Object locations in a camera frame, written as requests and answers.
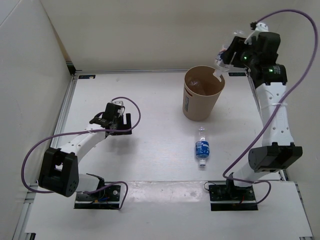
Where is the clear plastic bottle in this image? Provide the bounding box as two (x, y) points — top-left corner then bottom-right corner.
(187, 77), (203, 89)

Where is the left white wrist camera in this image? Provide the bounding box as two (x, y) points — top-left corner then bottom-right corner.
(111, 100), (126, 115)

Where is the purple cable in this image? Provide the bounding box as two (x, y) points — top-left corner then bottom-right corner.
(222, 9), (319, 208)
(21, 96), (142, 210)

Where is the blue label plastic bottle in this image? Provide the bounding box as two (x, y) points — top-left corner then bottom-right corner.
(195, 126), (210, 168)

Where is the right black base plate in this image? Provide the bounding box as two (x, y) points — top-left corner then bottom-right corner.
(203, 181), (258, 212)

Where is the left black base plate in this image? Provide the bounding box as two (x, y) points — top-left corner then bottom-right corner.
(73, 184), (122, 210)

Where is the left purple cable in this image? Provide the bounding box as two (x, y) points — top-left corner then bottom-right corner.
(21, 96), (142, 210)

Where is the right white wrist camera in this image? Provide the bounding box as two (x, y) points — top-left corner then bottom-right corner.
(244, 21), (269, 45)

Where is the small clear labelled bottle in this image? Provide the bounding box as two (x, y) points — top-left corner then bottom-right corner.
(212, 29), (246, 78)

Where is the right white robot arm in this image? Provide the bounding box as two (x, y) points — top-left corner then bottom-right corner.
(221, 32), (303, 200)

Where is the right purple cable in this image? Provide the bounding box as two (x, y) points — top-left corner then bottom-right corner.
(222, 9), (319, 208)

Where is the brown cylindrical bin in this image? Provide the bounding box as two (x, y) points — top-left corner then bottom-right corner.
(182, 65), (226, 122)

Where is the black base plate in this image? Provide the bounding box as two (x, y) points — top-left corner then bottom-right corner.
(73, 184), (122, 210)
(203, 181), (258, 212)

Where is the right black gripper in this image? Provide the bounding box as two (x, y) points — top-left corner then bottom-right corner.
(220, 36), (260, 70)

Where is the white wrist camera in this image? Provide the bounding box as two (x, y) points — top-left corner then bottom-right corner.
(244, 21), (269, 45)
(111, 100), (126, 115)

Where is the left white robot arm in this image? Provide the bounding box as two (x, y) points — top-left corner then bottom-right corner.
(38, 101), (132, 200)

